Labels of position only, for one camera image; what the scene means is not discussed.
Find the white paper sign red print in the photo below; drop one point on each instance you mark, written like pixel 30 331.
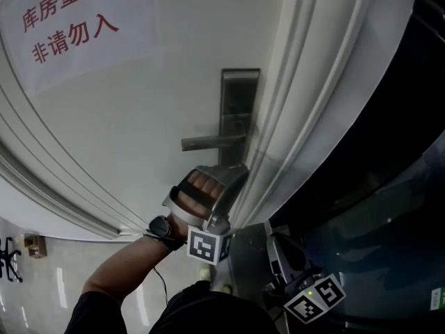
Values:
pixel 76 30

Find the person's light shoe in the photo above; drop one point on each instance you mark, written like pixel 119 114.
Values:
pixel 227 289
pixel 203 272

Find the small wooden box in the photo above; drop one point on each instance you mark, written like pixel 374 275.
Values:
pixel 34 246

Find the person's black shirt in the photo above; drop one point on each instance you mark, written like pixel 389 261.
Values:
pixel 208 311

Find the person's left forearm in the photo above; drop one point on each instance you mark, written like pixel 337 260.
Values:
pixel 132 257

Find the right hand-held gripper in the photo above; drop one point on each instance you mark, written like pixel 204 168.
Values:
pixel 295 266

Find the person's left hand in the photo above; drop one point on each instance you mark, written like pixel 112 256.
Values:
pixel 205 186

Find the green sticker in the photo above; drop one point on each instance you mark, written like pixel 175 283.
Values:
pixel 436 298

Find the dark glass door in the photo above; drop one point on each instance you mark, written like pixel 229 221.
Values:
pixel 382 238

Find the black wristwatch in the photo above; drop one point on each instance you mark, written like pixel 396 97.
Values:
pixel 160 226

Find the black office chair base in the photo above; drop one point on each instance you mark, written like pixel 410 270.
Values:
pixel 8 259

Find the white panelled door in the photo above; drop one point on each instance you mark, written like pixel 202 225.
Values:
pixel 146 124

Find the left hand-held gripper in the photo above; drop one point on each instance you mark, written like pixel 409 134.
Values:
pixel 222 218

